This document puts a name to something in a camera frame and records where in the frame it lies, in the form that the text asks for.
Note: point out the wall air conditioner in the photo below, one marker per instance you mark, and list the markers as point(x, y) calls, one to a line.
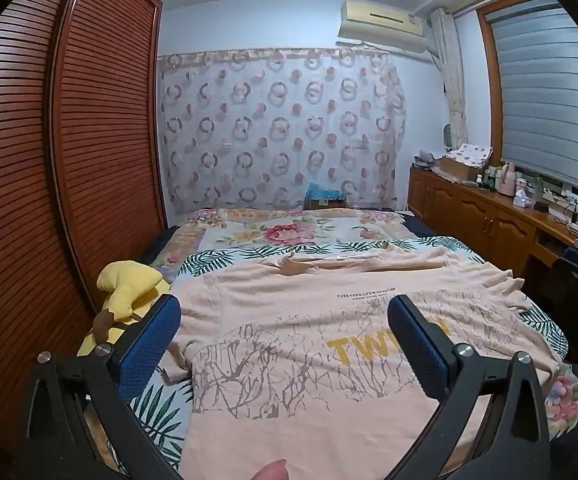
point(384, 22)

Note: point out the small brown box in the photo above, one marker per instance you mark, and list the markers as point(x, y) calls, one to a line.
point(325, 204)

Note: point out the pink kettle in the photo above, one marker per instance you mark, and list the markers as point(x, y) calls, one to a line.
point(506, 180)

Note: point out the wooden sideboard cabinet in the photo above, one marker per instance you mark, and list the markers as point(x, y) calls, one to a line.
point(469, 210)

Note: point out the circle print hanging cloth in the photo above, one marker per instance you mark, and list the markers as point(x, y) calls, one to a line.
point(279, 125)

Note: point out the dark blue mattress sheet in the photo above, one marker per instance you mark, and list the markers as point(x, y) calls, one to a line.
point(434, 232)

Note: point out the small desk fan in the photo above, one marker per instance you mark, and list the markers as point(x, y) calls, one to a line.
point(449, 137)

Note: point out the grey window blind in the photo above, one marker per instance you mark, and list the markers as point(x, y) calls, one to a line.
point(554, 100)

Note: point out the person's left hand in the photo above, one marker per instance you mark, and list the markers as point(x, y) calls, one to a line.
point(271, 471)

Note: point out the tissue box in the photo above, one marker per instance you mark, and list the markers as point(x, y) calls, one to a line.
point(522, 200)

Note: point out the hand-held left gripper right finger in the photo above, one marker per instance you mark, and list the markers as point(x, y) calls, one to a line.
point(421, 345)

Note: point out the yellow plush toy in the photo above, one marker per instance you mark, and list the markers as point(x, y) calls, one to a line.
point(124, 285)

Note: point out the blue crumpled cloth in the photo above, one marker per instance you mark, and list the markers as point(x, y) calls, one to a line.
point(325, 191)

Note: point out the peach printed t-shirt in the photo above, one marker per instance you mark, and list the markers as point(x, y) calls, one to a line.
point(294, 310)

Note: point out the floral blanket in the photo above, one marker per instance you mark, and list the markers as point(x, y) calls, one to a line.
point(279, 232)

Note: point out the cream window curtain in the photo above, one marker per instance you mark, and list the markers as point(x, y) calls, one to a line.
point(451, 85)

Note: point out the wooden louvered wardrobe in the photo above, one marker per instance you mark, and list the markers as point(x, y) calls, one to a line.
point(94, 110)

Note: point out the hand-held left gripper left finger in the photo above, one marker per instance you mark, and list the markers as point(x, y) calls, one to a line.
point(151, 345)

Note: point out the floral cloth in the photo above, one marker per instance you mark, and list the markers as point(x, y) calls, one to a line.
point(474, 155)

